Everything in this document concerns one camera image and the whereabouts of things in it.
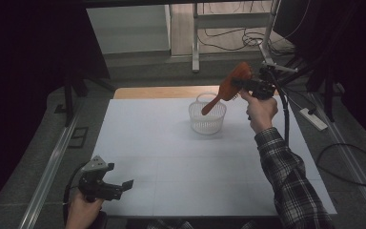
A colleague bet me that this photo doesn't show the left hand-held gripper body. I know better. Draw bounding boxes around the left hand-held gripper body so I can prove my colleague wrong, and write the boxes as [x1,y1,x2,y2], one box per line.
[78,155,124,203]

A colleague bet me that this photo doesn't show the black tripod stand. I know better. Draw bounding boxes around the black tripod stand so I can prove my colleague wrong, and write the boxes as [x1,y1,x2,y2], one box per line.
[61,63,116,128]
[275,53,338,124]

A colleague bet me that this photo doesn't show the white metal stand frame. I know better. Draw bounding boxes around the white metal stand frame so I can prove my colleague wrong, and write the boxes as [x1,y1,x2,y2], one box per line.
[192,0,282,73]

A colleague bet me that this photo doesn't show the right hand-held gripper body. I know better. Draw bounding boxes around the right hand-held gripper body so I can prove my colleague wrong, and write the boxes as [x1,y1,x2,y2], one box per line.
[250,62,298,100]

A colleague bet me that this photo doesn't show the white plastic basket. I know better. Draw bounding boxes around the white plastic basket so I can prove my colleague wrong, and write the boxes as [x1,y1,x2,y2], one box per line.
[188,92,228,136]

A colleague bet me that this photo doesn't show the black floor cables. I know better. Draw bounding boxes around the black floor cables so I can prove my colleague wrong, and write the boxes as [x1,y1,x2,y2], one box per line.
[197,0,297,59]

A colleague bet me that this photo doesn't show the black square floor frame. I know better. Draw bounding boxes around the black square floor frame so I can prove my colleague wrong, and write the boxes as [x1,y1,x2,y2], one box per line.
[68,126,90,150]

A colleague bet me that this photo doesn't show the white table mat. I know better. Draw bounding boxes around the white table mat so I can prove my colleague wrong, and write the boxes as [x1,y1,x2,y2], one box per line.
[90,94,338,219]

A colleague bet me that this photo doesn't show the person's right hand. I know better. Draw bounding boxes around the person's right hand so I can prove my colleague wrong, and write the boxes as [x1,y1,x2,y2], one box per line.
[239,90,279,135]

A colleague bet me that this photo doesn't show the wooden hairbrush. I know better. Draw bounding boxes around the wooden hairbrush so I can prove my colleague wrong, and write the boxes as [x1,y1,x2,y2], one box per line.
[200,61,254,116]

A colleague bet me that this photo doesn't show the person's left hand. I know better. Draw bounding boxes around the person's left hand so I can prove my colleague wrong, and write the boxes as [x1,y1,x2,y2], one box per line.
[65,191,105,229]

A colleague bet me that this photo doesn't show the dark curtain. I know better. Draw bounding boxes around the dark curtain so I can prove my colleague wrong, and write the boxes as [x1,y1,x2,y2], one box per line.
[273,0,366,149]
[0,0,111,220]

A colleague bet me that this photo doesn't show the white wall panel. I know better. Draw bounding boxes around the white wall panel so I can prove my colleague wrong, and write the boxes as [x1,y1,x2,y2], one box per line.
[86,4,172,55]

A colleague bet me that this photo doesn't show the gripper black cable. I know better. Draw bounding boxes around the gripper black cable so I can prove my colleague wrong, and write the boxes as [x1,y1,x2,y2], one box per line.
[266,68,366,188]
[62,161,89,227]

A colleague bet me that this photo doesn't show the white power strip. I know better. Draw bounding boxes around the white power strip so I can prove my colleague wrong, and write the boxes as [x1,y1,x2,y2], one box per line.
[299,107,329,132]

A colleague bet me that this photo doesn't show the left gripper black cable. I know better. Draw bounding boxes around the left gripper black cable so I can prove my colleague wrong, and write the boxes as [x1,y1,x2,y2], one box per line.
[62,161,89,227]

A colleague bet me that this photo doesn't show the aluminium floor rail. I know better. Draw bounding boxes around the aluminium floor rail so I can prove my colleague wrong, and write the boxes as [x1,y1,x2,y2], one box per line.
[308,92,366,227]
[18,104,84,229]

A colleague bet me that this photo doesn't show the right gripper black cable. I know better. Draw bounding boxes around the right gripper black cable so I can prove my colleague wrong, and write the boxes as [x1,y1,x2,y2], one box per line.
[266,68,366,188]

